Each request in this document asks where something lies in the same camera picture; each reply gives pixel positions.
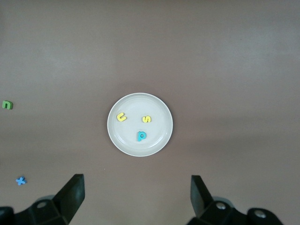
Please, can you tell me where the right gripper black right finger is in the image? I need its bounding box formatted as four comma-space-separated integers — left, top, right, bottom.
187, 174, 285, 225

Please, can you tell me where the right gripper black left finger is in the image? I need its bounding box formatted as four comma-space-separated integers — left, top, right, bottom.
0, 173, 85, 225

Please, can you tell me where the beige round plate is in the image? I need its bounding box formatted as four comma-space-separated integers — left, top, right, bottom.
107, 92, 173, 157

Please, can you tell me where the brown table cover sheet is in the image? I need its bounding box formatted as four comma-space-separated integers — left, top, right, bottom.
0, 0, 300, 225

